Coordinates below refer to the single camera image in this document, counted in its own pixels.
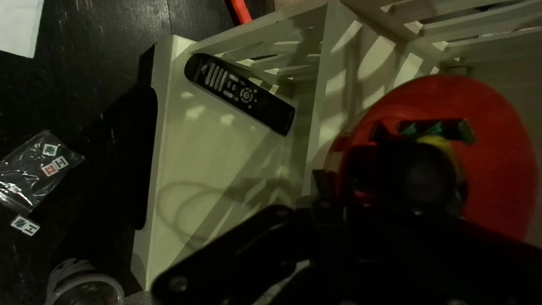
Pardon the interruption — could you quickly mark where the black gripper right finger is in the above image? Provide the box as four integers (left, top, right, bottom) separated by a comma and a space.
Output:
342, 137, 399, 211

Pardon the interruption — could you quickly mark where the small white tag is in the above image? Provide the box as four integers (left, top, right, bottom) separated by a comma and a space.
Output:
10, 213, 42, 238

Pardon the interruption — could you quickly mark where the orange red marker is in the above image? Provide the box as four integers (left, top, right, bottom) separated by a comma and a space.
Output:
227, 0, 254, 25

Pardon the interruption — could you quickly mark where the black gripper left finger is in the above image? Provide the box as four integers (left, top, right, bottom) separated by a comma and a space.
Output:
310, 167, 342, 211

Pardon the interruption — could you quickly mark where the clear plastic bag of parts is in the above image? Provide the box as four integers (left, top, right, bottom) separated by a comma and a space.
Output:
0, 128, 86, 215

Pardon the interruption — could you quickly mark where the green yellow toy car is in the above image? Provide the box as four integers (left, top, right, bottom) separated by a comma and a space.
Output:
369, 116, 477, 213

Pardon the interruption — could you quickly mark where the clear plastic cup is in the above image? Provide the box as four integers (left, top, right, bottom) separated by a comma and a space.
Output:
44, 255, 127, 305

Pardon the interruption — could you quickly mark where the black remote control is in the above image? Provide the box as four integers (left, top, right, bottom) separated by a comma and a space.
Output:
183, 50, 296, 137

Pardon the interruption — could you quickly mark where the red bowl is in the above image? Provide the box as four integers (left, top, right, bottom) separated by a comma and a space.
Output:
323, 72, 538, 243

